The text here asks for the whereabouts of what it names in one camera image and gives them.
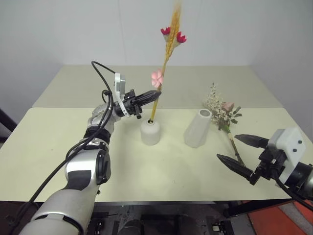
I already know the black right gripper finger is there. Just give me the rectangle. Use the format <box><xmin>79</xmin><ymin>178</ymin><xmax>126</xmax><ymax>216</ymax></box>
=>
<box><xmin>234</xmin><ymin>134</ymin><xmax>270</xmax><ymax>150</ymax></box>
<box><xmin>216</xmin><ymin>153</ymin><xmax>255</xmax><ymax>182</ymax></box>

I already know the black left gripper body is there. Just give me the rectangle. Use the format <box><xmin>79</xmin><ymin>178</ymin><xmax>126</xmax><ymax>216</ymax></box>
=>
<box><xmin>121</xmin><ymin>89</ymin><xmax>144</xmax><ymax>120</ymax></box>

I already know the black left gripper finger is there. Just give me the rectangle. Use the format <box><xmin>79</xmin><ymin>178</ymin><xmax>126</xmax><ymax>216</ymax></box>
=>
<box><xmin>136</xmin><ymin>93</ymin><xmax>162</xmax><ymax>107</ymax></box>
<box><xmin>134</xmin><ymin>90</ymin><xmax>162</xmax><ymax>102</ymax></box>

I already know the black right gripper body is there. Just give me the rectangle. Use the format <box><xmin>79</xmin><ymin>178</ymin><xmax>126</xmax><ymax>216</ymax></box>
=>
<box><xmin>248</xmin><ymin>144</ymin><xmax>287</xmax><ymax>186</ymax></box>

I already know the wheat and red flower bouquet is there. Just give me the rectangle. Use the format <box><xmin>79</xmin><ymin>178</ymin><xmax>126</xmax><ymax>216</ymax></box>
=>
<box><xmin>149</xmin><ymin>0</ymin><xmax>188</xmax><ymax>122</ymax></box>

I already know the short round white vase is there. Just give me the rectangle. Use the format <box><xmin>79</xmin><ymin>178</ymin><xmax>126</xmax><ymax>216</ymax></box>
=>
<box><xmin>140</xmin><ymin>118</ymin><xmax>162</xmax><ymax>146</ymax></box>

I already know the dried pink rose bouquet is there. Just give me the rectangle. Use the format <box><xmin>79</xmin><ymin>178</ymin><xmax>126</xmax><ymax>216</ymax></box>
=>
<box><xmin>202</xmin><ymin>82</ymin><xmax>246</xmax><ymax>168</ymax></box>

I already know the tall tapered white vase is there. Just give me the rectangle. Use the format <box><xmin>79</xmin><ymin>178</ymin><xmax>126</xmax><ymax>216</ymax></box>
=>
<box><xmin>183</xmin><ymin>109</ymin><xmax>212</xmax><ymax>149</ymax></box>

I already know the orange red floor mat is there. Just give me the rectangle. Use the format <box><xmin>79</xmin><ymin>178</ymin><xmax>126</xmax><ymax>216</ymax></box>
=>
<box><xmin>246</xmin><ymin>201</ymin><xmax>313</xmax><ymax>235</ymax></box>

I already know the dark rounded shape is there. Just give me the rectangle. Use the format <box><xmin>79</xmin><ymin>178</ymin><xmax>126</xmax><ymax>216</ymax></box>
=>
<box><xmin>118</xmin><ymin>218</ymin><xmax>144</xmax><ymax>235</ymax></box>

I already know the dark furniture edge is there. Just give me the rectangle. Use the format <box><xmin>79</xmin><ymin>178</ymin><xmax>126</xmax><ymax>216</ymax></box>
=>
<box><xmin>0</xmin><ymin>107</ymin><xmax>18</xmax><ymax>148</ymax></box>

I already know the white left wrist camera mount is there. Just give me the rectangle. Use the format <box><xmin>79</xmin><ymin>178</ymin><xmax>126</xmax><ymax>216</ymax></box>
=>
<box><xmin>112</xmin><ymin>72</ymin><xmax>130</xmax><ymax>118</ymax></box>

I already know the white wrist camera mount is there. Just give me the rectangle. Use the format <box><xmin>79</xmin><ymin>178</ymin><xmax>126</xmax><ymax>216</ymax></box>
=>
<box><xmin>266</xmin><ymin>126</ymin><xmax>307</xmax><ymax>184</ymax></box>
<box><xmin>112</xmin><ymin>72</ymin><xmax>130</xmax><ymax>118</ymax></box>

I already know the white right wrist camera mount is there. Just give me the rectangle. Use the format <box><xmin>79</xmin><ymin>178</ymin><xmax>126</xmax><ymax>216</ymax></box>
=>
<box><xmin>266</xmin><ymin>126</ymin><xmax>307</xmax><ymax>184</ymax></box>

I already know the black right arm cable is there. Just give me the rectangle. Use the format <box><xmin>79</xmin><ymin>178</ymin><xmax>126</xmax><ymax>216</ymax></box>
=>
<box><xmin>273</xmin><ymin>175</ymin><xmax>313</xmax><ymax>212</ymax></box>

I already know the black table frame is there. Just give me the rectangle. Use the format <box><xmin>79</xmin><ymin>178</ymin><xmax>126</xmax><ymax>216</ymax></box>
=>
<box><xmin>0</xmin><ymin>198</ymin><xmax>298</xmax><ymax>219</ymax></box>

